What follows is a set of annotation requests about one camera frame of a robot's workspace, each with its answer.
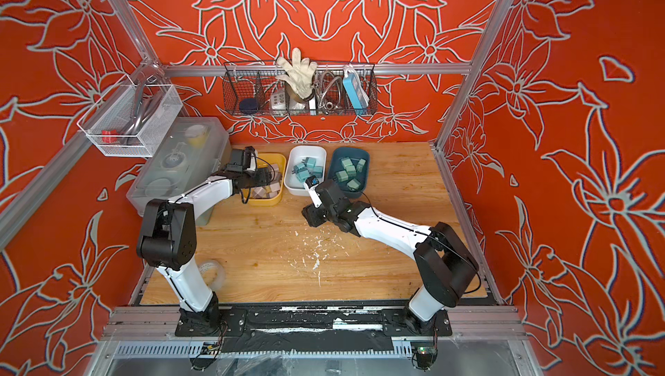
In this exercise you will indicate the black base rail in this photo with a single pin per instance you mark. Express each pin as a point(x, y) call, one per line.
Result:
point(386, 317)

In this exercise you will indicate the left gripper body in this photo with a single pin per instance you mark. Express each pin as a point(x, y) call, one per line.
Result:
point(257, 178)

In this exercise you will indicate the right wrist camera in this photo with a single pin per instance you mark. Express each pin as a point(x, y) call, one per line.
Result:
point(310, 185)

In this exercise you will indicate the green plug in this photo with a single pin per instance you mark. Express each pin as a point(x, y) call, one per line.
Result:
point(353, 185)
point(343, 176)
point(346, 162)
point(360, 166)
point(351, 171)

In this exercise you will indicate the light blue box in basket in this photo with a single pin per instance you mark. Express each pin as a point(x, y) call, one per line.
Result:
point(354, 90)

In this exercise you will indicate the cream rubber glove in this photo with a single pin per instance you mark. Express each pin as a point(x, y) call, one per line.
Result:
point(298, 73)

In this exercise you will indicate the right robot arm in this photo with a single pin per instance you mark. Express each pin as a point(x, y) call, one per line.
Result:
point(444, 263)

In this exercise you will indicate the dark teal storage box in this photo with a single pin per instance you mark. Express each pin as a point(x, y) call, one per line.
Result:
point(335, 165)

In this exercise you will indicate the green plug top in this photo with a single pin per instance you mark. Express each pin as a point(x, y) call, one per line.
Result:
point(351, 171)

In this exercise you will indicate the white socket cube in basket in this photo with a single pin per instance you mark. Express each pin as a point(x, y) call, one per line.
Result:
point(278, 102)

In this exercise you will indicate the clear plastic lidded container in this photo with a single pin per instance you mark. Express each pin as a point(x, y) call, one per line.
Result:
point(193, 149)

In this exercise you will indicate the white storage box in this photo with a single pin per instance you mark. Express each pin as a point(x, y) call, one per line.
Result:
point(296, 161)

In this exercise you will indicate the clear tape roll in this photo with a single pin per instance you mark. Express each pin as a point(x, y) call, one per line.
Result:
point(213, 274)

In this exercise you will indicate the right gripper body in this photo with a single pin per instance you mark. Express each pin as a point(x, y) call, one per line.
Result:
point(318, 216)

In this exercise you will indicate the yellow storage box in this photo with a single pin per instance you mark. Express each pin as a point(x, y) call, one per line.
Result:
point(276, 164)

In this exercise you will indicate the black wire wall basket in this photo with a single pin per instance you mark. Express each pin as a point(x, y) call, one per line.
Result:
point(247, 87)

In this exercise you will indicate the blue plug white box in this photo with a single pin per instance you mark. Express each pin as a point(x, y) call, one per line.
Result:
point(302, 174)
point(318, 171)
point(310, 163)

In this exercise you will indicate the white wire basket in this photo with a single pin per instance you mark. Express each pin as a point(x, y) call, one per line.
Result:
point(142, 113)

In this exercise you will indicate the red object in basket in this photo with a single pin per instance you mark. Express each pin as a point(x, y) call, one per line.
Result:
point(109, 136)

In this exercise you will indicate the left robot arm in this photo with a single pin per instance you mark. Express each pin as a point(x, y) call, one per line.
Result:
point(168, 237)

